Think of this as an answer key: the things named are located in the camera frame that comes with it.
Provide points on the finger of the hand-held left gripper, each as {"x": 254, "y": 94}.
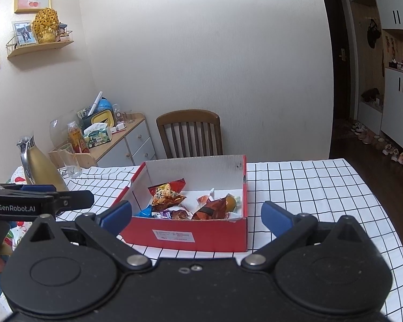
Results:
{"x": 75, "y": 199}
{"x": 37, "y": 188}

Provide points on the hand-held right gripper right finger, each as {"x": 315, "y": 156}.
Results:
{"x": 275, "y": 220}

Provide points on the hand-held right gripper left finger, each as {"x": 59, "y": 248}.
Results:
{"x": 116, "y": 217}

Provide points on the blue snack packet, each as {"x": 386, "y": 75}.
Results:
{"x": 145, "y": 212}

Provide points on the purple snack packet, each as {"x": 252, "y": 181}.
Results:
{"x": 162, "y": 214}

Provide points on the burger print snack packet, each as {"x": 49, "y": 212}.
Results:
{"x": 231, "y": 203}

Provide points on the red yellow snack packet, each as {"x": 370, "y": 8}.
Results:
{"x": 166, "y": 196}

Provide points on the small brown label snack packet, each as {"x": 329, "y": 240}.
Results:
{"x": 180, "y": 214}

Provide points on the brown foil snack packet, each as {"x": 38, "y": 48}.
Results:
{"x": 210, "y": 212}

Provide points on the red cardboard box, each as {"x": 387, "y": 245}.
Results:
{"x": 205, "y": 234}

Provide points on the white snack packet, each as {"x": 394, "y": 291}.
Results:
{"x": 205, "y": 197}

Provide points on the fruit print white cloth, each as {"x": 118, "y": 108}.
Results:
{"x": 20, "y": 227}

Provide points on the gold thermos jug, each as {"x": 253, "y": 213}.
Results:
{"x": 43, "y": 167}

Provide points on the clear glass cup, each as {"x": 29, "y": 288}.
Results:
{"x": 70, "y": 161}

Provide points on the wooden tray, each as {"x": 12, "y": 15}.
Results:
{"x": 87, "y": 159}

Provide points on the orange drink bottle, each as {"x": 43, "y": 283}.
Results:
{"x": 76, "y": 139}

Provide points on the green white tissue box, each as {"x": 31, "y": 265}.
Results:
{"x": 97, "y": 136}

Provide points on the wooden top sideboard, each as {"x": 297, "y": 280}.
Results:
{"x": 137, "y": 141}

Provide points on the small white device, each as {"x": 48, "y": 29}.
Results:
{"x": 117, "y": 127}

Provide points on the white stick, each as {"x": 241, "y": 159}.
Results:
{"x": 94, "y": 103}

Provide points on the wooden chair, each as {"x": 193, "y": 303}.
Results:
{"x": 188, "y": 117}

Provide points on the row of shoes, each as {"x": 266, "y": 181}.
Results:
{"x": 389, "y": 149}

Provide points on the white shoe bench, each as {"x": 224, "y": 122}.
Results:
{"x": 369, "y": 117}

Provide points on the small figurine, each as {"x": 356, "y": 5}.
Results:
{"x": 63, "y": 32}

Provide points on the gold flower ornament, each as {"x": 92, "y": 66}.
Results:
{"x": 46, "y": 25}

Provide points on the white lower cabinet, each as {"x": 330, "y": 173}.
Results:
{"x": 399, "y": 107}

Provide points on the dark entrance door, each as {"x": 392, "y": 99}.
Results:
{"x": 335, "y": 40}

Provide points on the black hanging bag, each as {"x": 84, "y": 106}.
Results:
{"x": 373, "y": 33}

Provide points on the wooden wall shelf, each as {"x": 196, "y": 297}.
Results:
{"x": 40, "y": 48}

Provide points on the small photo frame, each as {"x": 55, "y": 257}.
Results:
{"x": 24, "y": 33}

